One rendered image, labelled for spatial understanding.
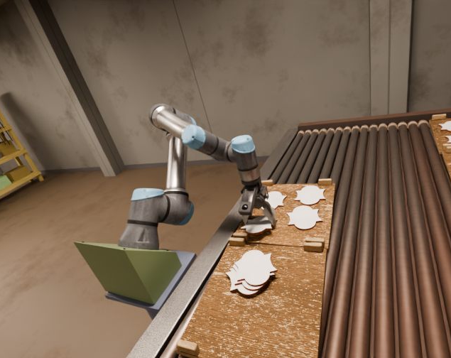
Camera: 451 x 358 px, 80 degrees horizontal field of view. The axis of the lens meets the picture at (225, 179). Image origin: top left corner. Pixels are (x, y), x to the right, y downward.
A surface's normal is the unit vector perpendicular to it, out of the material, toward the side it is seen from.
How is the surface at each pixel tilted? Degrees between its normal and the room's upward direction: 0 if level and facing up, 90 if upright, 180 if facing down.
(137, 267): 90
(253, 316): 0
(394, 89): 90
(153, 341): 0
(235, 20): 90
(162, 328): 0
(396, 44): 90
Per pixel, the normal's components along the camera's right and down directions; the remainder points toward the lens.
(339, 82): -0.39, 0.51
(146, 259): 0.88, -0.01
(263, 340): -0.26, -0.86
